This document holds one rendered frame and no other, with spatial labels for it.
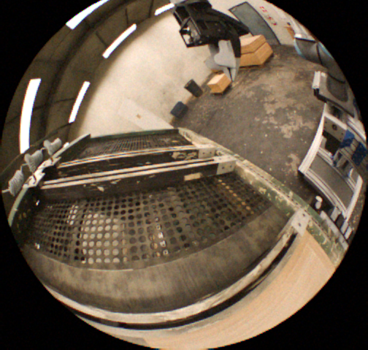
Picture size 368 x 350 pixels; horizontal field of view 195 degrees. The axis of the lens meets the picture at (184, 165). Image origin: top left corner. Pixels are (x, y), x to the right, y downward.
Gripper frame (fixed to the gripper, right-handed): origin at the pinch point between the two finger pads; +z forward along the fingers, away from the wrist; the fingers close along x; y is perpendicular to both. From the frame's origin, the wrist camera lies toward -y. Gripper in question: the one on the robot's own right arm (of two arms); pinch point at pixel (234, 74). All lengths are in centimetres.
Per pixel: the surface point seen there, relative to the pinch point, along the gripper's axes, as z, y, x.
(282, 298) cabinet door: 30, 14, 43
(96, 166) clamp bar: 11, 59, -28
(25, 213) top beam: -8, 90, 7
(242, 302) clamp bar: 21.4, 21.5, 31.2
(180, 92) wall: 28, -131, -488
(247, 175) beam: 43.5, -6.7, -3.8
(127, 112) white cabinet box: -2, 92, -347
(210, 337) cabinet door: 22, 30, 40
